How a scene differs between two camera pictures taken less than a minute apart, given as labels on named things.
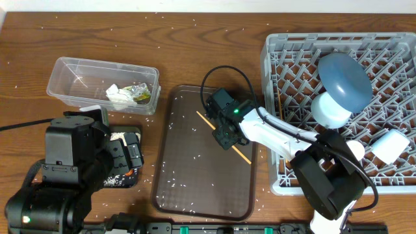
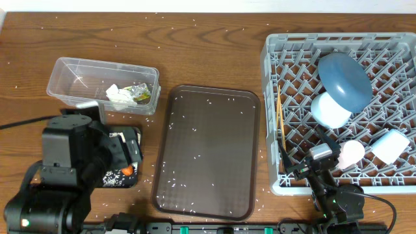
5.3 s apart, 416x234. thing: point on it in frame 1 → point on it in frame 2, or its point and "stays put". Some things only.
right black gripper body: (225, 138) → (301, 171)
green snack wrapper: (141, 93) stays put
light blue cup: (390, 146) stays put
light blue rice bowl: (327, 113) stays put
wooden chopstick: (233, 147) → (278, 108)
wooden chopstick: (280, 105) stays put
